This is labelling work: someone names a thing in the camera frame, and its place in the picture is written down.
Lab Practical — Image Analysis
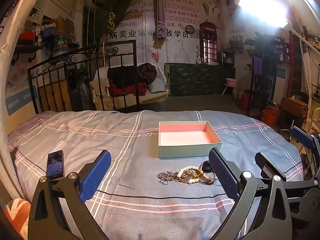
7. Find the orange bucket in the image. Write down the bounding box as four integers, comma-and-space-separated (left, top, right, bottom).
262, 109, 279, 127

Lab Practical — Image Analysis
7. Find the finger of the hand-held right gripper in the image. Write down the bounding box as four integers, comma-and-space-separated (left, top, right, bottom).
290, 126, 320, 159
254, 152, 320, 205

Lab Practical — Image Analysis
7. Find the gold ring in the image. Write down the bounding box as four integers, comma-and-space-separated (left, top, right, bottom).
179, 172, 196, 182

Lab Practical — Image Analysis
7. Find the red cloth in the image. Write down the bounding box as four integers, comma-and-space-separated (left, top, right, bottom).
109, 82, 147, 97

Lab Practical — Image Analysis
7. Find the black metal rack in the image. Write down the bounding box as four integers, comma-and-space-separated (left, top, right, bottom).
246, 31, 278, 117

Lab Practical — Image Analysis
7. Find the brown wooden crate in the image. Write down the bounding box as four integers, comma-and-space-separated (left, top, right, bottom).
280, 97, 308, 117

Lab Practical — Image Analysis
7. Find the dark metal chain necklace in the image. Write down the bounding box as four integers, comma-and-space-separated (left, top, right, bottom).
157, 170, 180, 180

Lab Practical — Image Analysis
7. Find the black smartphone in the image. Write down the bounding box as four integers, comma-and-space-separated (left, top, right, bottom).
47, 150, 65, 181

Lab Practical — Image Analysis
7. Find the black cloth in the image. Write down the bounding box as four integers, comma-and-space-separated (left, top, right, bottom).
107, 66, 138, 85

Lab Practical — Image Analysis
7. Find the black metal bed frame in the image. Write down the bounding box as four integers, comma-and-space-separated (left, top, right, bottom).
27, 39, 140, 114

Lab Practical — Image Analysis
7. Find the green printed cabinet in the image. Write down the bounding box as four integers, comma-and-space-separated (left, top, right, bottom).
164, 63, 236, 97

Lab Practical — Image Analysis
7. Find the green paint bucket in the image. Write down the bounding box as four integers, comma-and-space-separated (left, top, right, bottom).
52, 35, 68, 57

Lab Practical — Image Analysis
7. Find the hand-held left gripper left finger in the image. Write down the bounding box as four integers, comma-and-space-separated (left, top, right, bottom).
27, 149, 112, 240

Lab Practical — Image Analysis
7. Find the green leafy plant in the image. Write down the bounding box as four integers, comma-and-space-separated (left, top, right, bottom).
82, 0, 155, 43

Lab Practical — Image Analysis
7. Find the bright tube lamp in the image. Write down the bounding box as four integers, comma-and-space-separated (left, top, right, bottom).
234, 0, 292, 28

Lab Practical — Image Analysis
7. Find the red ladder shelf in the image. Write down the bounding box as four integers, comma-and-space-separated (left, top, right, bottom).
289, 30, 304, 98

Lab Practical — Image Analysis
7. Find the red telephone booth decor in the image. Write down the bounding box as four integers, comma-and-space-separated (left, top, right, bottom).
199, 20, 220, 64

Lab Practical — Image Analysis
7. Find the mint green jewelry box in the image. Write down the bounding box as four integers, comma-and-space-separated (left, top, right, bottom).
158, 120, 222, 159

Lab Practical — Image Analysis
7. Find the black cable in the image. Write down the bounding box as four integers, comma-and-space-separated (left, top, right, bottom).
96, 189, 235, 202

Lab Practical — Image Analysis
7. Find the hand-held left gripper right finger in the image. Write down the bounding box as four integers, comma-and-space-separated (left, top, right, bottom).
208, 148, 293, 240

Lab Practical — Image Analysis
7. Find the red bag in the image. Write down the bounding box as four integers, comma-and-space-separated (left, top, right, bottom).
239, 92, 253, 110

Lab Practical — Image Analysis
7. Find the tan strap wristwatch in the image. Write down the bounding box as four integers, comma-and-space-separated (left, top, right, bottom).
194, 160, 217, 184

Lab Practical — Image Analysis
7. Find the white wicker swing chair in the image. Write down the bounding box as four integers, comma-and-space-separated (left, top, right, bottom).
90, 62, 168, 110

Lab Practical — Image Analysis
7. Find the large wall poster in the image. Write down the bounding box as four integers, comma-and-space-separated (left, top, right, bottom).
120, 0, 223, 65

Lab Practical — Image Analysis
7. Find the pink stool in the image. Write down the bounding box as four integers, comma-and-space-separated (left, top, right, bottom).
222, 78, 239, 98

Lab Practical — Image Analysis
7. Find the red box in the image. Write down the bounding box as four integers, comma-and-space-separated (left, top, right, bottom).
19, 31, 35, 45

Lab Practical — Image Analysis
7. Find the orange patterned pillow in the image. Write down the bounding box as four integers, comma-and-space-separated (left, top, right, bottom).
5, 198, 32, 240

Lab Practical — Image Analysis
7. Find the dark brown garment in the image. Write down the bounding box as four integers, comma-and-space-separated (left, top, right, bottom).
137, 63, 157, 85

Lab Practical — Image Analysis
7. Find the grey striped bed blanket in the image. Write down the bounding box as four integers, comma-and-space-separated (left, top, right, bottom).
7, 110, 304, 240

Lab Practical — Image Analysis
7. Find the black wall shelf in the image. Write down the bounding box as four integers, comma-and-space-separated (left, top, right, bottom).
11, 44, 80, 63

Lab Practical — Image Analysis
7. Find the blue white wall poster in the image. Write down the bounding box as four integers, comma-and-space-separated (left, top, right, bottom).
6, 55, 38, 117

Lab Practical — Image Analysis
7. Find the grey cloth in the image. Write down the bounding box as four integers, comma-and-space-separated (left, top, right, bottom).
147, 77, 167, 93

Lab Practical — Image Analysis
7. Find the white pearl bracelet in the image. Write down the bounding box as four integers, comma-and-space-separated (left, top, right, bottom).
177, 165, 200, 184

